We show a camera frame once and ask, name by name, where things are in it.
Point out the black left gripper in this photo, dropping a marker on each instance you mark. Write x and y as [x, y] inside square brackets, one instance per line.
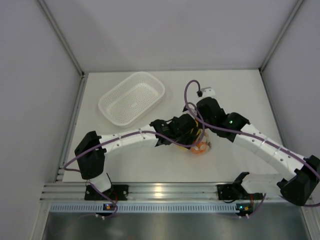
[188, 139]

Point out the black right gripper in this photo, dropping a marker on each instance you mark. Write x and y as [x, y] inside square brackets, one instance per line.
[198, 116]

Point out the clear zip top bag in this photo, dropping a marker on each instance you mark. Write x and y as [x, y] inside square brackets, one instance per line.
[200, 140]

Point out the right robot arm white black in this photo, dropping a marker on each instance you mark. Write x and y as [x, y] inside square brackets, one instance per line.
[297, 176]

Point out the orange fake fruit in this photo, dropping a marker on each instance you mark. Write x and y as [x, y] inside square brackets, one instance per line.
[201, 148]

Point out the white perforated plastic basket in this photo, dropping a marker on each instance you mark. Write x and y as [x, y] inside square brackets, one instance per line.
[131, 99]

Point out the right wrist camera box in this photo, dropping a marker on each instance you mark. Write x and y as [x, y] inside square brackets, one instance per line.
[206, 92]

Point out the aluminium corner frame post right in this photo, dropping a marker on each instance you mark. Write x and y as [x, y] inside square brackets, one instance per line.
[298, 5]

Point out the aluminium corner frame post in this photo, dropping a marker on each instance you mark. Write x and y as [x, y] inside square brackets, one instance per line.
[43, 6]
[298, 5]

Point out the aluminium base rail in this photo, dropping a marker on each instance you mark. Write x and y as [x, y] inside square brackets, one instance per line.
[137, 191]

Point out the white slotted cable duct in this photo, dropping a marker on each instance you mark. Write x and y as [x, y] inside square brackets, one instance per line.
[126, 207]

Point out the aluminium corner frame post left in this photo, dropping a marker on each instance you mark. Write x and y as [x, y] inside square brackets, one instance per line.
[43, 6]

